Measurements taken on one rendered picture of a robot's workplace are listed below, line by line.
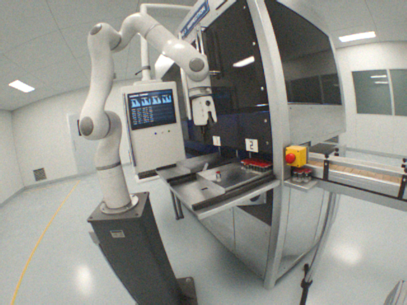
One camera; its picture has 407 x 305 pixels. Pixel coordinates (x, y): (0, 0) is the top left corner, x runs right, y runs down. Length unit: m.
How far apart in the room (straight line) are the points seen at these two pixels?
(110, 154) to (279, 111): 0.69
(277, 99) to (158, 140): 1.06
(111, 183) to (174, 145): 0.92
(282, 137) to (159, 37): 0.61
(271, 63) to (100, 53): 0.69
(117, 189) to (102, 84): 0.42
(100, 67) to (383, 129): 5.31
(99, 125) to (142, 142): 0.85
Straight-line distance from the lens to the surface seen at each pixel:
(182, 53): 0.56
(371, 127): 5.23
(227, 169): 0.95
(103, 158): 0.71
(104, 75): 0.73
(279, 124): 0.72
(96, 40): 0.75
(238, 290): 1.38
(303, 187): 0.72
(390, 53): 5.37
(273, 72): 0.74
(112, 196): 0.75
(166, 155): 1.52
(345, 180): 0.75
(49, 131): 6.65
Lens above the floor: 1.18
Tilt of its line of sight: 11 degrees down
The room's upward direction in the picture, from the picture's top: 7 degrees counter-clockwise
